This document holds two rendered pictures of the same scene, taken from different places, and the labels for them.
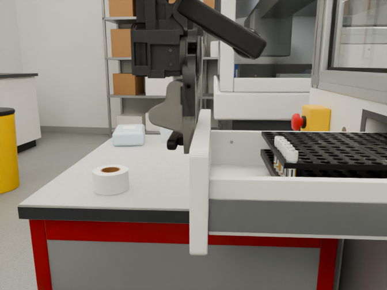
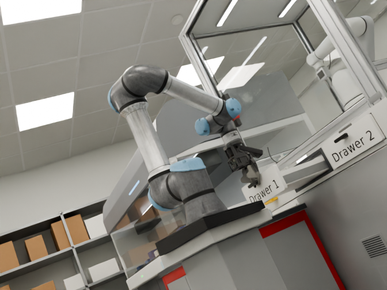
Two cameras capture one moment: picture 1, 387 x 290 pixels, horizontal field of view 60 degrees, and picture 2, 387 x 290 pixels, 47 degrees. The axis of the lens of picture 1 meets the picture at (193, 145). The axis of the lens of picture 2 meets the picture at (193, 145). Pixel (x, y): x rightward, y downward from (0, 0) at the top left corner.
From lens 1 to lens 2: 1.64 m
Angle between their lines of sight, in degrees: 44
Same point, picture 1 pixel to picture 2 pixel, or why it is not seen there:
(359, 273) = (319, 220)
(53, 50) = not seen: outside the picture
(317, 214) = (300, 172)
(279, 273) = (298, 236)
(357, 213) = (307, 170)
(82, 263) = not seen: hidden behind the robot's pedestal
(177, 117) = (254, 174)
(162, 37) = (242, 155)
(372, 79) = (283, 160)
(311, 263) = (305, 227)
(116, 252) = not seen: hidden behind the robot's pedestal
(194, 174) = (276, 169)
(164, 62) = (244, 161)
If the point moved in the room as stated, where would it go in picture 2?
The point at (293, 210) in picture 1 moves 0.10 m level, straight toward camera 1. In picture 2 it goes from (296, 173) to (304, 166)
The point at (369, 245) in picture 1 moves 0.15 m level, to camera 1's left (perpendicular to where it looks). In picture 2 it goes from (315, 206) to (292, 216)
